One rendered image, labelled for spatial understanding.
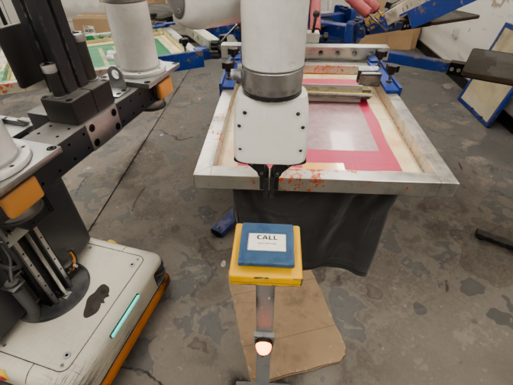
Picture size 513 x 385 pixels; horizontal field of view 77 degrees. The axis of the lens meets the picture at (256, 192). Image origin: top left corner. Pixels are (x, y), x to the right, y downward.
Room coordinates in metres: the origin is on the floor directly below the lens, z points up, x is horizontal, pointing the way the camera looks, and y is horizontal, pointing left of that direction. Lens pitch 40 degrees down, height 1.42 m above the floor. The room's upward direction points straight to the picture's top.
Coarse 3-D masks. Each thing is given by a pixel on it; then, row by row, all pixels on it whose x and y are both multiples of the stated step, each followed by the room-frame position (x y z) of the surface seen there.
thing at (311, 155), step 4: (304, 80) 1.24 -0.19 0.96; (308, 108) 0.99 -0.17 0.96; (308, 120) 0.91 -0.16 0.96; (308, 124) 0.89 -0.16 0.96; (308, 128) 0.86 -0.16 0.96; (308, 132) 0.84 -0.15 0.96; (312, 132) 0.84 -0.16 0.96; (308, 136) 0.81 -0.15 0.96; (312, 136) 0.81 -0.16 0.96; (308, 140) 0.79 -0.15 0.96; (312, 140) 0.79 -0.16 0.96; (308, 144) 0.77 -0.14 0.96; (312, 144) 0.77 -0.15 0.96; (308, 148) 0.75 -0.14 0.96; (312, 148) 0.75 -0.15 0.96; (308, 152) 0.73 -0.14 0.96; (312, 152) 0.73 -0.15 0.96; (308, 156) 0.71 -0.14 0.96; (312, 156) 0.71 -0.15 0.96; (316, 156) 0.71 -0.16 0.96; (308, 160) 0.69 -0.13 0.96; (312, 160) 0.69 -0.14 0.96; (316, 160) 0.69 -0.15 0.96; (240, 164) 0.67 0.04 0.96; (244, 164) 0.67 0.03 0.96; (268, 164) 0.67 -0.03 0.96; (272, 164) 0.67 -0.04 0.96
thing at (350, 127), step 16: (320, 80) 1.24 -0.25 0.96; (336, 80) 1.24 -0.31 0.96; (352, 80) 1.24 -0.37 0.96; (320, 112) 0.96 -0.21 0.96; (336, 112) 0.96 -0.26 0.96; (352, 112) 0.96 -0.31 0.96; (368, 112) 0.96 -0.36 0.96; (320, 128) 0.86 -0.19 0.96; (336, 128) 0.86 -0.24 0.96; (352, 128) 0.86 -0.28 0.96; (368, 128) 0.86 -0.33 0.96; (320, 144) 0.77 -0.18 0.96; (336, 144) 0.77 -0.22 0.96; (352, 144) 0.77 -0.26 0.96; (368, 144) 0.77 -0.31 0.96; (384, 144) 0.77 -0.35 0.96; (320, 160) 0.69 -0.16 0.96; (336, 160) 0.69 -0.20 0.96; (352, 160) 0.69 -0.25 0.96; (368, 160) 0.69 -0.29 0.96; (384, 160) 0.69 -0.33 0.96
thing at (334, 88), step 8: (312, 88) 1.06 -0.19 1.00; (320, 88) 1.05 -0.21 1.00; (328, 88) 1.05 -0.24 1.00; (336, 88) 1.05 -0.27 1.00; (344, 88) 1.05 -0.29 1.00; (352, 88) 1.05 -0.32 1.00; (360, 88) 1.04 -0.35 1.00; (312, 96) 1.05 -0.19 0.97; (320, 96) 1.05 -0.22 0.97; (328, 96) 1.05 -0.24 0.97; (336, 96) 1.04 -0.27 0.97; (344, 96) 1.04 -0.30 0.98
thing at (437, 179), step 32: (320, 64) 1.32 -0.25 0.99; (352, 64) 1.32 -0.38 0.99; (224, 96) 1.01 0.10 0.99; (384, 96) 1.04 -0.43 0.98; (224, 128) 0.83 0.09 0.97; (416, 128) 0.79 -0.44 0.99; (416, 160) 0.69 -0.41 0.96; (352, 192) 0.56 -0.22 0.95; (384, 192) 0.56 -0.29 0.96; (416, 192) 0.55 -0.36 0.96; (448, 192) 0.55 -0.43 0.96
